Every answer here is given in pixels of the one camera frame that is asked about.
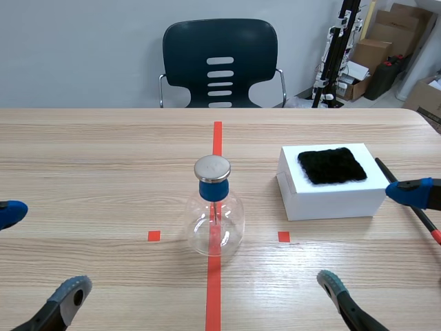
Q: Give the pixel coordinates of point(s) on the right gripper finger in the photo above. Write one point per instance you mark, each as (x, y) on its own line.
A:
(411, 192)
(339, 296)

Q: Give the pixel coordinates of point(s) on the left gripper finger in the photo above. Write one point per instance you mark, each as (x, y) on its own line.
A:
(65, 298)
(8, 213)

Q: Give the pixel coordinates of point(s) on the white box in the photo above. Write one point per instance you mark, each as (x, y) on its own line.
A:
(330, 196)

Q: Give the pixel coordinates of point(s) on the black fur patch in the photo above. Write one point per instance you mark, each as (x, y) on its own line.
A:
(331, 166)

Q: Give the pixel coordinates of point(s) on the open cardboard box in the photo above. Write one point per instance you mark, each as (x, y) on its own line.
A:
(355, 84)

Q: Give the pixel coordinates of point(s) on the brown cardboard box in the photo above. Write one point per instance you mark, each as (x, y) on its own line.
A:
(370, 55)
(399, 25)

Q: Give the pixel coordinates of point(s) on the clear glass flask blue stopper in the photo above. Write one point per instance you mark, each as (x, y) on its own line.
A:
(214, 210)

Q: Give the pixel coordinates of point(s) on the black metal stand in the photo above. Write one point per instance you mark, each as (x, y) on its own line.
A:
(336, 55)

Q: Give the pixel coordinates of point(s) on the dark blue chair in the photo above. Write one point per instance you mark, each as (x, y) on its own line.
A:
(220, 65)

